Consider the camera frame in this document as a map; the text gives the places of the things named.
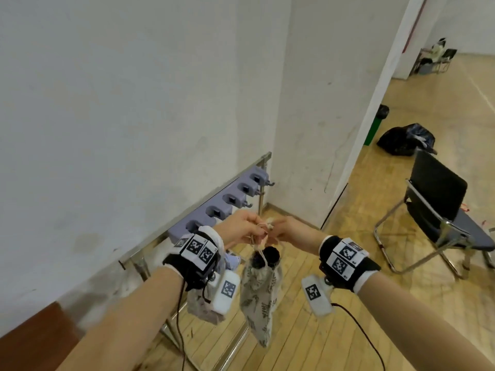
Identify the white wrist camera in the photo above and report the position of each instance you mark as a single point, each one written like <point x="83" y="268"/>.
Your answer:
<point x="317" y="295"/>
<point x="226" y="291"/>

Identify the person's left hand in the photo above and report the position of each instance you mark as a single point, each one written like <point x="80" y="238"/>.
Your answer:
<point x="239" y="227"/>

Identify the person's right forearm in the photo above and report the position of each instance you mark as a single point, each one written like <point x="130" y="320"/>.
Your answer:
<point x="425" y="328"/>

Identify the green post with black cap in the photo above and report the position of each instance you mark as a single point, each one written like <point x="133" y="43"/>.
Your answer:
<point x="375" y="127"/>

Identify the purple hook rail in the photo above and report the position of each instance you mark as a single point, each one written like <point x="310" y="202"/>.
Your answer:
<point x="181" y="231"/>

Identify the leaf print drawstring bag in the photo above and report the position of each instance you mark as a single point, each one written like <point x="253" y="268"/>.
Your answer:
<point x="259" y="301"/>

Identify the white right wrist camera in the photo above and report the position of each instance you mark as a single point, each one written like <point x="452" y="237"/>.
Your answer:
<point x="317" y="295"/>

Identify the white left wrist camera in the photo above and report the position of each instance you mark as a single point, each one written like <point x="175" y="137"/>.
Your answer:
<point x="226" y="291"/>

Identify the cat print drawstring bag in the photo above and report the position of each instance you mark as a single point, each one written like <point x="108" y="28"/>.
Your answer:
<point x="199" y="305"/>

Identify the person's left forearm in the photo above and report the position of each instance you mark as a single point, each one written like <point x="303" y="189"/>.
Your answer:
<point x="116" y="328"/>

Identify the pile of black tripods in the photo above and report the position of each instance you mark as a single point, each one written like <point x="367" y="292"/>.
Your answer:
<point x="270" y="255"/>

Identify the person's right hand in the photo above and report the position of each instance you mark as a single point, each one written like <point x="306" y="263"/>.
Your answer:
<point x="297" y="233"/>

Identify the metal clothes rack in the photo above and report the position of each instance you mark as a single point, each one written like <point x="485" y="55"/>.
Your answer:
<point x="139" y="266"/>

